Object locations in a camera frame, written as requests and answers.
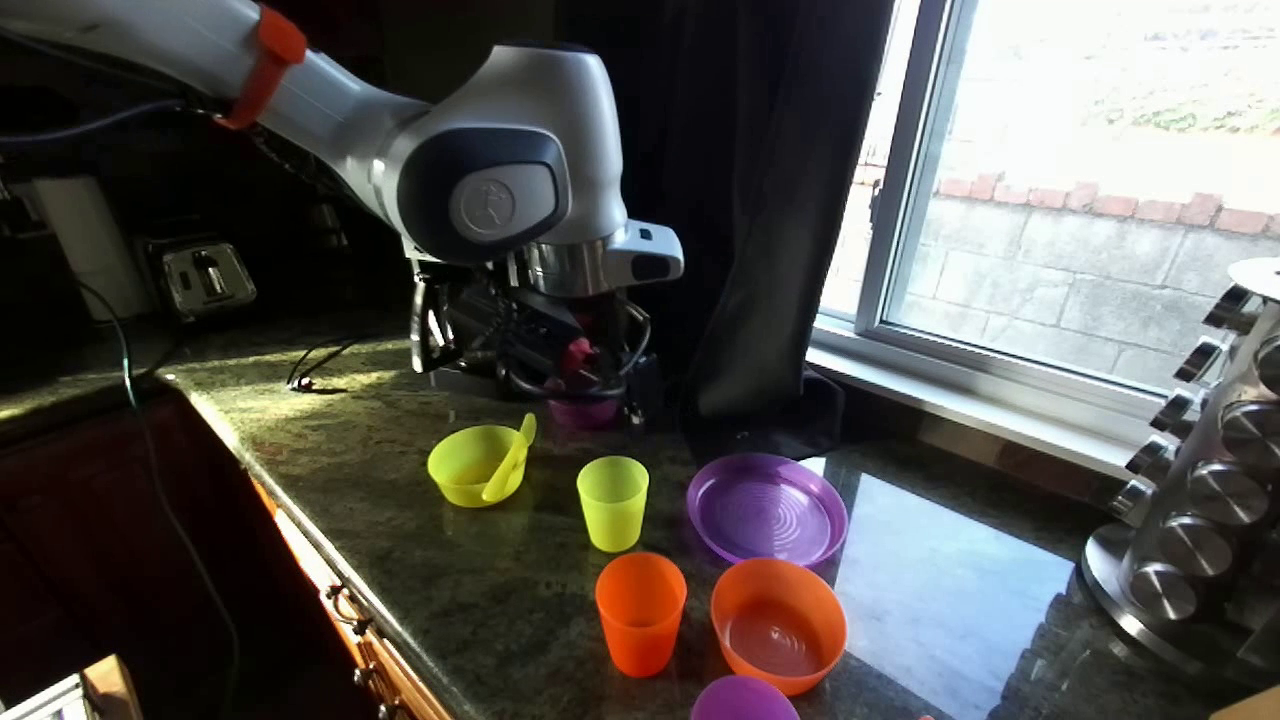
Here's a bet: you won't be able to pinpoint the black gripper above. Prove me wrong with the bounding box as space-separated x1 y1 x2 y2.
407 266 652 400

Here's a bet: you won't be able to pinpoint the yellow plastic cup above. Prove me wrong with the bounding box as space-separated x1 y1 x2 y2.
575 456 648 552

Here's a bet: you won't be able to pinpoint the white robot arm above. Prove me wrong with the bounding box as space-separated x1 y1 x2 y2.
0 0 685 400

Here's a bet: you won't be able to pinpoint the orange plastic cup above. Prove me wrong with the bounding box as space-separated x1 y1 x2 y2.
591 552 686 679

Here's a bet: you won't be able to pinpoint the purple plastic cup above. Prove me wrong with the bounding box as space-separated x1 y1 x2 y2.
686 675 801 720

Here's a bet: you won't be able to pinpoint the yellow plastic bowl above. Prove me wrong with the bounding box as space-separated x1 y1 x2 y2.
423 425 515 509

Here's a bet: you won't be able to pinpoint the small purple bowl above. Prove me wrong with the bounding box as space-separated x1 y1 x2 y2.
548 396 622 434

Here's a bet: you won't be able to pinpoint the dark curtain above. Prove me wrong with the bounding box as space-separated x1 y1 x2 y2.
565 0 891 459

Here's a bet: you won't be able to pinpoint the purple plastic plate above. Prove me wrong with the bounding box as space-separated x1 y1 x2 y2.
685 453 848 567

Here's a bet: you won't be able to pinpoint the wooden cabinet drawers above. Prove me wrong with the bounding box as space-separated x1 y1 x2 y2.
242 472 455 720

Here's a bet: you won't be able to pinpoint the orange plastic bowl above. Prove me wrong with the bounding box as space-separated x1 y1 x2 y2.
707 562 848 697

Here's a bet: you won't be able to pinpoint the wall power outlet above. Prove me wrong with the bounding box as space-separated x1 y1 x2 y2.
158 241 257 322

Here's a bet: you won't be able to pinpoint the window frame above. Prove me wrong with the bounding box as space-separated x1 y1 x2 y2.
810 0 1280 472

